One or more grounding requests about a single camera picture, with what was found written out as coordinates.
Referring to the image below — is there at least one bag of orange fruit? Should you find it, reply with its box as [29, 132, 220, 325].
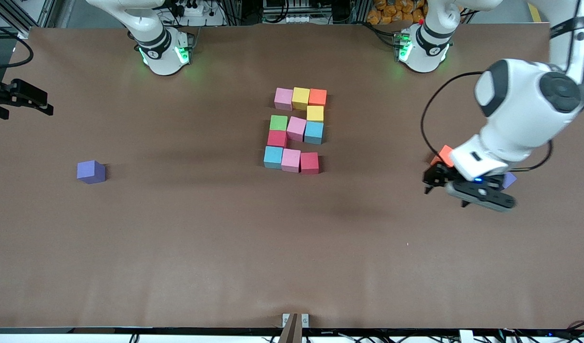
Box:
[367, 0, 428, 25]

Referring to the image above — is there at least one equipment rack with cables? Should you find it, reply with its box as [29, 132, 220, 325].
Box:
[262, 0, 321, 24]

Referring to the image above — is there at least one metal table edge bracket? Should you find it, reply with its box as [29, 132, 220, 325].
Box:
[278, 313, 309, 343]

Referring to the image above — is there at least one white power strip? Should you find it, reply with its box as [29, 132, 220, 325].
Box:
[170, 0, 225, 27]

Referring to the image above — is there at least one bundle of floor cables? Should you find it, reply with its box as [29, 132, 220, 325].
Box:
[492, 322, 584, 343]

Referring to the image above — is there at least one pink foam block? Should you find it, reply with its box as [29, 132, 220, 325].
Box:
[281, 149, 302, 173]
[274, 88, 294, 112]
[287, 116, 307, 142]

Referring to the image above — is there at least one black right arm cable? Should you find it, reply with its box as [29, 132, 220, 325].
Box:
[0, 20, 34, 69]

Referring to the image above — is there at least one blue foam block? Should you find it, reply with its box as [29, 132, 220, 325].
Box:
[264, 146, 284, 170]
[304, 121, 324, 145]

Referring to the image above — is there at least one aluminium frame profile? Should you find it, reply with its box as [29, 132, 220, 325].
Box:
[0, 0, 59, 40]

